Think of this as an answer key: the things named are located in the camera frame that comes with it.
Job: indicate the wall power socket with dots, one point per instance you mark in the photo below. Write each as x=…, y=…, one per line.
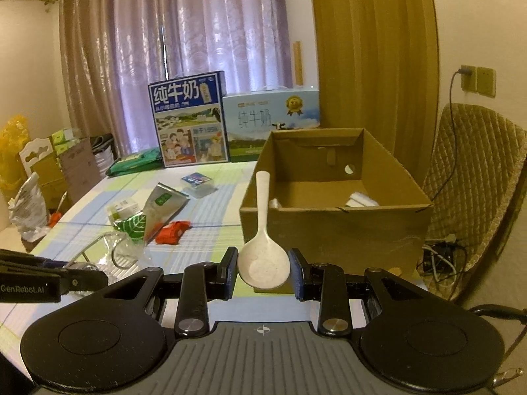
x=480, y=80

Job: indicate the green wet wipes pack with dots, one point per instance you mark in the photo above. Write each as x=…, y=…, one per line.
x=150, y=159

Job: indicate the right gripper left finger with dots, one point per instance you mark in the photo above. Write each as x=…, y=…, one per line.
x=116, y=338

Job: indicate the checked tablecloth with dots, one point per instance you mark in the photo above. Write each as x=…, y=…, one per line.
x=201, y=230

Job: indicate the brown cardboard box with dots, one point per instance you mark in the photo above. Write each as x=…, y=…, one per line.
x=313, y=173

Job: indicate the white plastic spoon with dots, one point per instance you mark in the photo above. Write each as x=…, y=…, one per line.
x=262, y=263

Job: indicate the brown wooden door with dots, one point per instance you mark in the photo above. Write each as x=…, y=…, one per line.
x=378, y=64

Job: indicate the white green medicine box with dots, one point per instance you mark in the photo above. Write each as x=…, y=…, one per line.
x=121, y=209

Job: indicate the cardboard boxes beside table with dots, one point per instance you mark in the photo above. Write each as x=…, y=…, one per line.
x=67, y=164

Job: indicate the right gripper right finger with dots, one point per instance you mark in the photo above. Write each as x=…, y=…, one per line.
x=402, y=334

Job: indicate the clear box with blue label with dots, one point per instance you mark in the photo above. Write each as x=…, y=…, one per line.
x=198, y=185

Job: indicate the light blue milk carton box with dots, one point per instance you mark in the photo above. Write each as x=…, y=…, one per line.
x=250, y=118

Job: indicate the silver green foil pouch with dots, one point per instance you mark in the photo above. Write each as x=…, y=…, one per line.
x=162, y=204

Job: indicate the red snack packet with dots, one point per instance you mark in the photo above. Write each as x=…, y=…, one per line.
x=171, y=233

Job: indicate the clear plastic bag with wire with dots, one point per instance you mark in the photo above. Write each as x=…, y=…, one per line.
x=114, y=253

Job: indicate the dark blue milk carton box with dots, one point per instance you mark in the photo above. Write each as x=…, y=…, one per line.
x=189, y=120

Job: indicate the crumpled silver bag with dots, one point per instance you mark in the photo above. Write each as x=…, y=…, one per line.
x=28, y=211

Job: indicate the yellow plastic bag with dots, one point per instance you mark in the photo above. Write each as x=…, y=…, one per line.
x=14, y=137

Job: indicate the white paper leaflet strip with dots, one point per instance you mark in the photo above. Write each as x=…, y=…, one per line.
x=359, y=200

